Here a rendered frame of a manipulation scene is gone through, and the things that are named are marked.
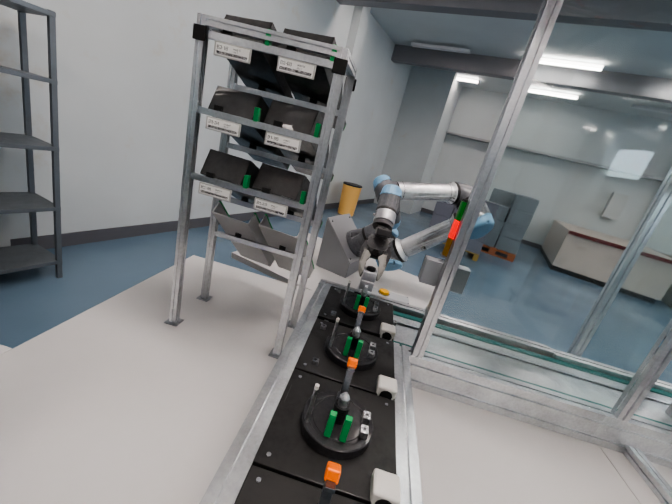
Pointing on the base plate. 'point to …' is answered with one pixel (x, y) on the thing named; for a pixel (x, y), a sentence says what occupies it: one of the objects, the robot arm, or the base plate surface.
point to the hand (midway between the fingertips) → (369, 274)
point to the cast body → (368, 279)
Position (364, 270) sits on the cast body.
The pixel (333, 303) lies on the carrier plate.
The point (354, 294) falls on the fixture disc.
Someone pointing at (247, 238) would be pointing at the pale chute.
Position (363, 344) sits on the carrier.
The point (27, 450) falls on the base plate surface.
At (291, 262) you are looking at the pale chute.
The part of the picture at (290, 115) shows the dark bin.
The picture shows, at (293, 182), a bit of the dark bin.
